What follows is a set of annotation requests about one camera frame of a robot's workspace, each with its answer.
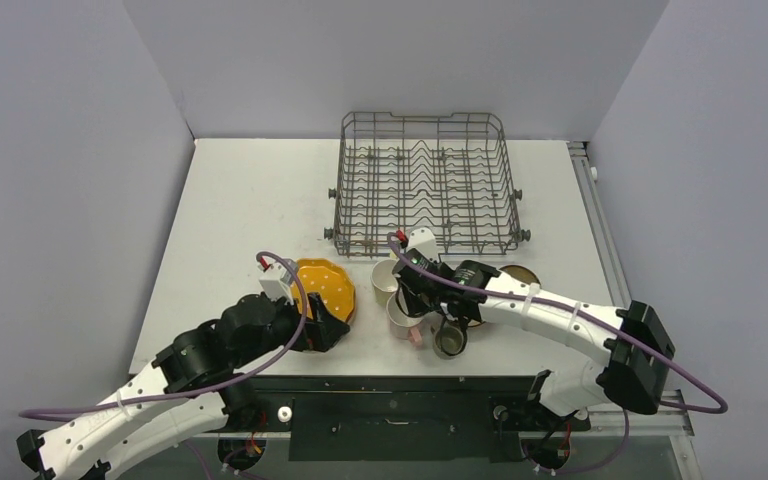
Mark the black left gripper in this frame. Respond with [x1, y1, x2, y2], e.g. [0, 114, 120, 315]
[235, 289, 350, 368]

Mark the pink mug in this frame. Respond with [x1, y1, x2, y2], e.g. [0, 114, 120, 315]
[386, 293, 423, 348]

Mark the pale yellow mug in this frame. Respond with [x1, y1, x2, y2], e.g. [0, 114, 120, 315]
[370, 258, 399, 307]

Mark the grey wire dish rack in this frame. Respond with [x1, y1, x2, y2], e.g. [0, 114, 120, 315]
[323, 111, 531, 257]

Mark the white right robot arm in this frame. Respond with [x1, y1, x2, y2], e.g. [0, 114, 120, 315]
[392, 249, 675, 427]

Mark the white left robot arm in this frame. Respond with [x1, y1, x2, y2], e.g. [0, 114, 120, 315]
[17, 292, 355, 479]

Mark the small grey-green cup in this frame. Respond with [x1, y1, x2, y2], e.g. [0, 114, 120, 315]
[430, 320, 467, 360]

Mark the orange polka dot plate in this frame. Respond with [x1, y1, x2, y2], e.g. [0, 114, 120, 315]
[296, 258, 356, 322]

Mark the brown ceramic bowl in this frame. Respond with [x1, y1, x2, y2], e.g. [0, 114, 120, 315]
[467, 264, 541, 329]

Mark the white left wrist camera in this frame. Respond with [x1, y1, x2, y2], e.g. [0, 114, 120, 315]
[259, 259, 298, 304]

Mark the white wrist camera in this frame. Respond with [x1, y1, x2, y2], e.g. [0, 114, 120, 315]
[259, 259, 298, 304]
[396, 226, 440, 262]

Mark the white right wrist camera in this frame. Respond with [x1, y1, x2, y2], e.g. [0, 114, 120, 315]
[396, 226, 440, 262]

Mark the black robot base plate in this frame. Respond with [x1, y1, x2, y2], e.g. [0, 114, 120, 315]
[216, 374, 590, 463]

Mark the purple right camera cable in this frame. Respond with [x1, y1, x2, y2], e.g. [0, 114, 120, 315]
[385, 231, 730, 416]

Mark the aluminium frame rail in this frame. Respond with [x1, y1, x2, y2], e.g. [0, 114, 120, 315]
[566, 140, 697, 439]

